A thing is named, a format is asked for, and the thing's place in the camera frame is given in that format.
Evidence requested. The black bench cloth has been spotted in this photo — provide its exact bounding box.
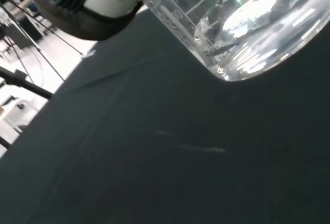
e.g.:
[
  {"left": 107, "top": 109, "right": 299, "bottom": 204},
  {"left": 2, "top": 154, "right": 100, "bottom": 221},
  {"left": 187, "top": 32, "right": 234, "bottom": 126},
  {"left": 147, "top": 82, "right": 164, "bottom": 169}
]
[{"left": 0, "top": 9, "right": 330, "bottom": 224}]

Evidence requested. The thick black tripod bar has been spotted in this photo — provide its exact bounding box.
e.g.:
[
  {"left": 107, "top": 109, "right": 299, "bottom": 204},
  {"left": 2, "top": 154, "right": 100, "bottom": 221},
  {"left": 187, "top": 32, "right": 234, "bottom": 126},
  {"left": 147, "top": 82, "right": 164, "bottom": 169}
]
[{"left": 0, "top": 66, "right": 55, "bottom": 100}]

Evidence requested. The black tripod with thin legs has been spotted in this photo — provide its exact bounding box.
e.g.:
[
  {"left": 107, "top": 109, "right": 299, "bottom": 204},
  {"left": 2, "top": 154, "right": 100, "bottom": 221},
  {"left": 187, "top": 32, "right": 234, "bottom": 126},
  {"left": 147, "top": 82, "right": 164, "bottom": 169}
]
[{"left": 0, "top": 0, "right": 84, "bottom": 83}]

